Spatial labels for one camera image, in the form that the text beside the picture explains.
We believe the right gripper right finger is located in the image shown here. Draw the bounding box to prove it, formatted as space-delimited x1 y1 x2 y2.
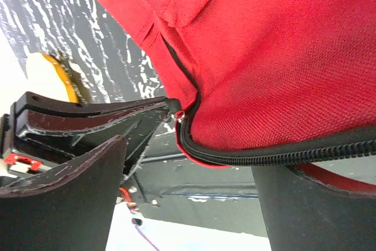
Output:
252 164 375 250

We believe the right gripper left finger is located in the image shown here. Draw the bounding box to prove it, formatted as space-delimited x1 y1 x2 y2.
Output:
1 136 126 250

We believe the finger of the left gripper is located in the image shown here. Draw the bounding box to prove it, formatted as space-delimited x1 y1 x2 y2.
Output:
13 92 181 157

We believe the red backpack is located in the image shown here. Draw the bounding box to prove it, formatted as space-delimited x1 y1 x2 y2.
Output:
98 0 375 196

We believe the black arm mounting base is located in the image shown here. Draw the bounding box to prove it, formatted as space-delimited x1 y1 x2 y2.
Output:
117 130 270 239

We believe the orange perforated plate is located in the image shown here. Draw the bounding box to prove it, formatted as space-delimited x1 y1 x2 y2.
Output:
42 52 89 105

